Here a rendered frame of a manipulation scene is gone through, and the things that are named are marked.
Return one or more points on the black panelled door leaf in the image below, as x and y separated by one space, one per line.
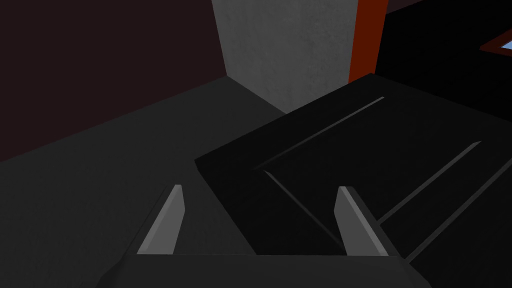
360 160

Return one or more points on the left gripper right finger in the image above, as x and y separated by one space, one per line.
362 230

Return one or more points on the red framed window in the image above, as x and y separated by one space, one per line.
502 44

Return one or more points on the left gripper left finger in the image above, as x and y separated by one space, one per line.
164 226

